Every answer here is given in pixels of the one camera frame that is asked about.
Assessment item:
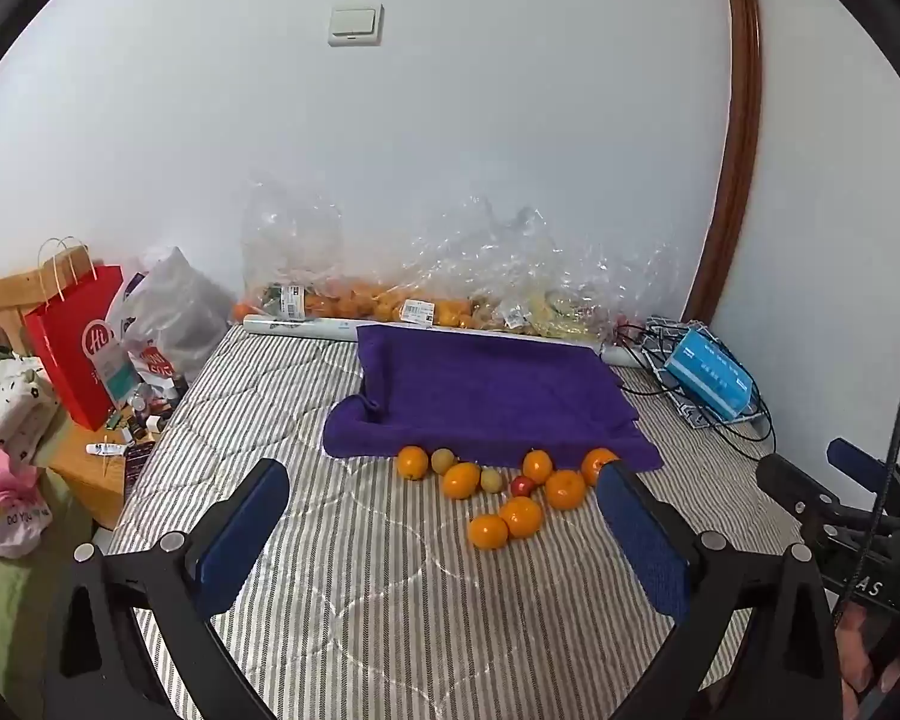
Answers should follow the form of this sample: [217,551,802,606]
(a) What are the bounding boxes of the red paper shopping bag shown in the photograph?
[23,236,123,431]

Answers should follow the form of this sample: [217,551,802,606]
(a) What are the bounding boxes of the right hand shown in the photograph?
[836,603,900,720]

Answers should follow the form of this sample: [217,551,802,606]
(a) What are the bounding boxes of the white plastic bag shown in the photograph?
[105,247,235,394]

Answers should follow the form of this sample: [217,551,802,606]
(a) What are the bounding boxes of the pink clothing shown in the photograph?
[0,447,53,559]

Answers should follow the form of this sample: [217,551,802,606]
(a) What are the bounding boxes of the purple towel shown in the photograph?
[323,325,663,473]

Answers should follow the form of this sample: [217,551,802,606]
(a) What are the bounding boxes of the wooden bedside table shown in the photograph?
[0,244,126,530]

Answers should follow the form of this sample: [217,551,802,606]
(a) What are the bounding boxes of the large orange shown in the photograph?
[544,470,589,511]

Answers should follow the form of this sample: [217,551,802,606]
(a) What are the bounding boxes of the small red tomato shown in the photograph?
[510,475,536,497]

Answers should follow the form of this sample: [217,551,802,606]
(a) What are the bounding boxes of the yellow-green fruit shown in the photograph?
[479,468,505,494]
[430,447,458,475]

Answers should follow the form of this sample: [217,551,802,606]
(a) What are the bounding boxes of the white rolled tube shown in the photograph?
[242,314,644,369]

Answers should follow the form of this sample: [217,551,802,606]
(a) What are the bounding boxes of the striped quilted mattress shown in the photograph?
[103,322,834,720]

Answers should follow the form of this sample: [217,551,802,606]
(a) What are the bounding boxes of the white patterned cloth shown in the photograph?
[0,346,59,466]

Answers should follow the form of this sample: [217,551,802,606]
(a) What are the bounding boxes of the clear bag of oranges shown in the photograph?
[232,177,478,328]

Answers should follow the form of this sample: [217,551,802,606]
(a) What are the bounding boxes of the white wall switch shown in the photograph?
[328,5,385,47]

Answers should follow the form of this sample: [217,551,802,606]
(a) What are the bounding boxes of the white tube on table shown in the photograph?
[86,442,128,457]

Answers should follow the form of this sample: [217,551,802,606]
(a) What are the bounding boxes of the clear bag of yellow fruit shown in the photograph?
[406,197,678,344]

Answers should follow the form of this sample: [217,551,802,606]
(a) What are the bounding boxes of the oval orange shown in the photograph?
[440,461,481,500]

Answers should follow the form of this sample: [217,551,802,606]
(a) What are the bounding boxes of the brown wooden door frame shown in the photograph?
[683,0,764,322]

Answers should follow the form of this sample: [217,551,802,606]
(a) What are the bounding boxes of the blue tissue pack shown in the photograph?
[665,328,754,421]

